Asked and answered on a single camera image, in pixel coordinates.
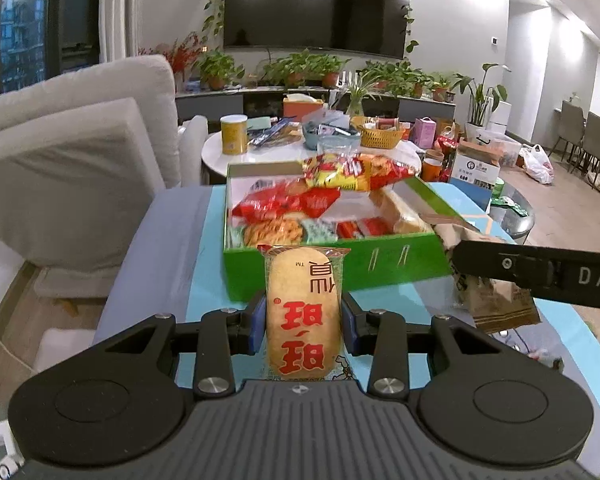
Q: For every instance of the hanging vine plant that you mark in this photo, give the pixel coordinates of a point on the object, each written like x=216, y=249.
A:
x=410, y=25
x=217, y=0

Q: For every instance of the white curtain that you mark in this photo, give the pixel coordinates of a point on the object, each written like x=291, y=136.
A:
x=122, y=10

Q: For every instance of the green cardboard box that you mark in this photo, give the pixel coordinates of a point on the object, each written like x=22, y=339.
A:
x=390, y=265

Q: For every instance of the yellow snack can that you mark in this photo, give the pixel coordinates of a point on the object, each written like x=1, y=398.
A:
x=234, y=135

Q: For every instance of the white plastic bag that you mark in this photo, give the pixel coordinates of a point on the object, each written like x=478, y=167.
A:
x=537, y=165

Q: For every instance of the large bright red snack packet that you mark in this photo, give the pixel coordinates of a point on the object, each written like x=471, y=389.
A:
x=280, y=205

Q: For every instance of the bread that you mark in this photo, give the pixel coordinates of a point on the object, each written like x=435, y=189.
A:
x=400, y=215

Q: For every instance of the green white snack packet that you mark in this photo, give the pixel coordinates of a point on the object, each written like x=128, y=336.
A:
x=320, y=230

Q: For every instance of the grey sofa seat cushion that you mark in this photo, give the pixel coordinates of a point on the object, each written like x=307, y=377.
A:
x=70, y=185

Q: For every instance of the white cardboard box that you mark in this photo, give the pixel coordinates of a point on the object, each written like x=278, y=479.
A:
x=475, y=167

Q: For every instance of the round white table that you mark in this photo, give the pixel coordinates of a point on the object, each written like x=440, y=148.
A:
x=280, y=154

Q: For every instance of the glass vase with stems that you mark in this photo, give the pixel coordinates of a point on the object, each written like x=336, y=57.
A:
x=356, y=100

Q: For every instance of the small white cushion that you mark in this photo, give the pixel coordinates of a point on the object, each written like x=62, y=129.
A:
x=194, y=150

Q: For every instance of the white sofa backrest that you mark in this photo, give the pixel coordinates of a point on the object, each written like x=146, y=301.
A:
x=130, y=80

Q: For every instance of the orange noodle snack packet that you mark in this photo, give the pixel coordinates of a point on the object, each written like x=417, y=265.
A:
x=272, y=232

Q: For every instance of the dark snack packets on table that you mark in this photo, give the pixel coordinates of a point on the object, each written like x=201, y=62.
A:
x=272, y=134

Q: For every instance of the black television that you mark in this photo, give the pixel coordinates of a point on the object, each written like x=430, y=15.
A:
x=315, y=5

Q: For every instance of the wide potted green plant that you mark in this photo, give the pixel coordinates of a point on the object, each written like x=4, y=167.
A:
x=305, y=67

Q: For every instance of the grey dining chair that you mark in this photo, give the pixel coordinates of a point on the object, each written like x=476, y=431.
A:
x=597, y=140
x=572, y=125

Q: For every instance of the dark red snack packet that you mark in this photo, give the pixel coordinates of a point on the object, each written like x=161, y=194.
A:
x=365, y=227

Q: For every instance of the wicker basket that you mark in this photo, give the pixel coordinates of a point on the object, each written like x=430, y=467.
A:
x=380, y=137

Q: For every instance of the clear storage bin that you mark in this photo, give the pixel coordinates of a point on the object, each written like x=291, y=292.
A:
x=505, y=147

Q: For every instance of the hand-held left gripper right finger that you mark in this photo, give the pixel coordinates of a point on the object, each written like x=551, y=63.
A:
x=349, y=322

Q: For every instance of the dark framed window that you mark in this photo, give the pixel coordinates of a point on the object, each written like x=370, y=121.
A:
x=25, y=20

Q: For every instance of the orange paper cup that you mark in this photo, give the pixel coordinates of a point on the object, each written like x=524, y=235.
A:
x=432, y=170

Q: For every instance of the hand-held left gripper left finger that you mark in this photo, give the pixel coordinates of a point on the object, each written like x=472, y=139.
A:
x=257, y=322

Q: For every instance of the brown striped snack packet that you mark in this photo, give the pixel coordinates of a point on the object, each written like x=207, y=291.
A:
x=500, y=305

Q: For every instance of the tall plant in white pot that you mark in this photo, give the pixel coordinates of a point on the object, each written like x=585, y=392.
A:
x=480, y=100

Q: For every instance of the bushy potted green plant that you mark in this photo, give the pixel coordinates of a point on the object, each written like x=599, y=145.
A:
x=397, y=77

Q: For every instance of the grey tv cabinet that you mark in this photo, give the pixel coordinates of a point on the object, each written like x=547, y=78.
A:
x=260, y=102

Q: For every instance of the rice cracker packet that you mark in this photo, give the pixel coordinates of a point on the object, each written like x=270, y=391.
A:
x=302, y=310

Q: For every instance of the small potted green plant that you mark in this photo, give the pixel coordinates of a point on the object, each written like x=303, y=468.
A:
x=441, y=87

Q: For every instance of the red flower bouquet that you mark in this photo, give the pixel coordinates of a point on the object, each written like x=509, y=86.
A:
x=175, y=55

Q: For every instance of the red yellow noodle snack packet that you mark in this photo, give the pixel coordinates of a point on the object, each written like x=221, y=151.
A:
x=350, y=172

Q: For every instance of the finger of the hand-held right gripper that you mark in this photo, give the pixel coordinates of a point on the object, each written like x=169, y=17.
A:
x=495, y=262

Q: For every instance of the pink gift box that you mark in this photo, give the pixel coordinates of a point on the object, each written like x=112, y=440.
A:
x=423, y=134

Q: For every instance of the glass side table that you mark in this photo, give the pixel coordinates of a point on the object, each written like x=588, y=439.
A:
x=517, y=210

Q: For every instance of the orange box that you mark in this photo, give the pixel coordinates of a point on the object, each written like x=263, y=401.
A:
x=302, y=109

